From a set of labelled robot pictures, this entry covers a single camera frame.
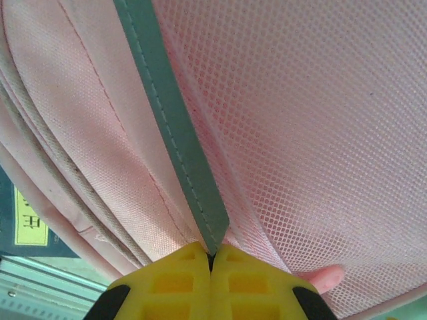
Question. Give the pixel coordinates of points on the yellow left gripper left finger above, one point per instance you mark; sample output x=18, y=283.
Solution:
x=173, y=290

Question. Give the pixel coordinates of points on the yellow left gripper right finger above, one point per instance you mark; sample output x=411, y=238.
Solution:
x=253, y=290

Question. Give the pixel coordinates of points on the dark blue book yellow label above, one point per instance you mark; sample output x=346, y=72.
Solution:
x=30, y=216

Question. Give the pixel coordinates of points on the pink student backpack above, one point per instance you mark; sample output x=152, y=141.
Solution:
x=300, y=116

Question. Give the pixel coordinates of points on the person's hand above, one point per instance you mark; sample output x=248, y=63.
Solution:
x=328, y=276

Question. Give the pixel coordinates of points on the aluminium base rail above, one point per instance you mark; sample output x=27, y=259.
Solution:
x=40, y=290

